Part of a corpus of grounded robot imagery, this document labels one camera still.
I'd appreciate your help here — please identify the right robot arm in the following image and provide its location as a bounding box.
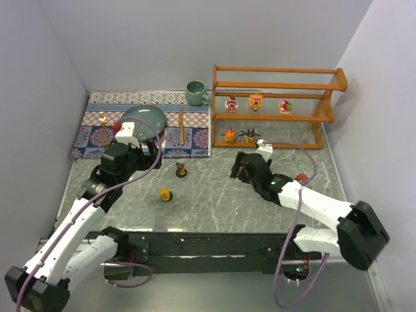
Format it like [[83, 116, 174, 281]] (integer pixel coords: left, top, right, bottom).
[[230, 151, 390, 270]]

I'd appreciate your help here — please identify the black yellow spiky creature toy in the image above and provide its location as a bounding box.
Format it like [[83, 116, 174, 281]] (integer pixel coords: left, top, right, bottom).
[[239, 129, 261, 143]]

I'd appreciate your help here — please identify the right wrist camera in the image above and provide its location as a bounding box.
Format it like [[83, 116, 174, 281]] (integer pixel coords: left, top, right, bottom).
[[255, 139, 273, 162]]

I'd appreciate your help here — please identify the gold knife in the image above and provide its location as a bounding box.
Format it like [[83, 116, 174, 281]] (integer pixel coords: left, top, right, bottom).
[[178, 108, 185, 146]]

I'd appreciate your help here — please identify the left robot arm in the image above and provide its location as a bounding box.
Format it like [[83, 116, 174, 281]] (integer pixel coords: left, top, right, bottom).
[[5, 139, 163, 311]]

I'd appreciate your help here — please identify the pink bear donut toy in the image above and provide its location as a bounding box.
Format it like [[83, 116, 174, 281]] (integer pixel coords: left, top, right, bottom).
[[279, 99, 293, 114]]

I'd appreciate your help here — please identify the black base frame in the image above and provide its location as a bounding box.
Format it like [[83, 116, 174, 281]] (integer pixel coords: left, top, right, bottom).
[[84, 231, 322, 280]]

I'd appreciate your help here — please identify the yellow duck toy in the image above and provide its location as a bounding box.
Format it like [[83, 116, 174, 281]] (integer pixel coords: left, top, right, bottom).
[[159, 188, 173, 202]]

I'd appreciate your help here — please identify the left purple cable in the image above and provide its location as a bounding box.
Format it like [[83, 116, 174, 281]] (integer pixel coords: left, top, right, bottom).
[[16, 117, 163, 311]]

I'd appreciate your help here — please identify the patterned blue placemat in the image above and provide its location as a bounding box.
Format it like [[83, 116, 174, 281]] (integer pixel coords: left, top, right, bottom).
[[71, 91, 211, 159]]

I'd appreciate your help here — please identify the teal ceramic plate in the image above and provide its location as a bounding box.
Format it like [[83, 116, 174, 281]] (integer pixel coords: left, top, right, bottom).
[[122, 105, 166, 142]]

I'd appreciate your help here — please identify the brown-haired figure with dark creature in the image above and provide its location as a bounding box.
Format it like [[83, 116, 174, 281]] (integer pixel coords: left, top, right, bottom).
[[175, 162, 187, 178]]

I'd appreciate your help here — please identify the pink bear strawberry cake toy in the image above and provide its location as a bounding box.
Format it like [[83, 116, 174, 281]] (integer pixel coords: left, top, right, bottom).
[[224, 96, 238, 113]]

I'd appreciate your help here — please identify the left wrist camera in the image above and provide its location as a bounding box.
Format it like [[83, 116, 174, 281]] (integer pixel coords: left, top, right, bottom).
[[114, 122, 139, 148]]

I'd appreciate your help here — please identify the aluminium rail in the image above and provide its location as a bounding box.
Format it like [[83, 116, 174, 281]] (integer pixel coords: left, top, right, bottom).
[[36, 239, 96, 257]]

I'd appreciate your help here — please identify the pink flower bear toy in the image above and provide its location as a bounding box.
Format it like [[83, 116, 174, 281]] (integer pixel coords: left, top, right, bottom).
[[248, 94, 263, 112]]

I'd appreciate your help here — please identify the red-haired small figurine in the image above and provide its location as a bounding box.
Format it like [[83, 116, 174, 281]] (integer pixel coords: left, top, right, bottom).
[[294, 174, 308, 185]]

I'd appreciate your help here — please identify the teal ceramic mug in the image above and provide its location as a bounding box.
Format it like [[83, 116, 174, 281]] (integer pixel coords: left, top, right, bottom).
[[185, 81, 211, 106]]

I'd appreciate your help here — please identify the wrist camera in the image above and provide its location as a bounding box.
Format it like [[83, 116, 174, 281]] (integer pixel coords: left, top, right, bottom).
[[255, 139, 273, 162], [114, 122, 139, 148]]

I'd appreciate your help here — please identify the orange wooden two-tier shelf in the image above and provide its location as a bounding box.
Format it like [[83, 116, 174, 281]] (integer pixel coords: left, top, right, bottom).
[[211, 65, 348, 150]]

